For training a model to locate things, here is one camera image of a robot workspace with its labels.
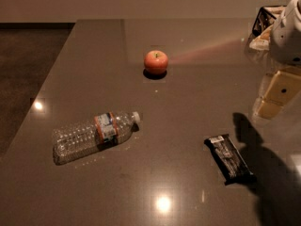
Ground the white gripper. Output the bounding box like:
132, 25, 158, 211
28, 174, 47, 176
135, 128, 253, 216
254, 0, 301, 120

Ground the red apple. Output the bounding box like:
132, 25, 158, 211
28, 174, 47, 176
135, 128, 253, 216
144, 50, 168, 75

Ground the clear plastic water bottle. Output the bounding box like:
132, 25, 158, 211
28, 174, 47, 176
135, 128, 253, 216
53, 111, 141, 165

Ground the black snack bar wrapper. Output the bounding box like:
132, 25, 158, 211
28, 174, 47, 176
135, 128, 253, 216
204, 134, 257, 185

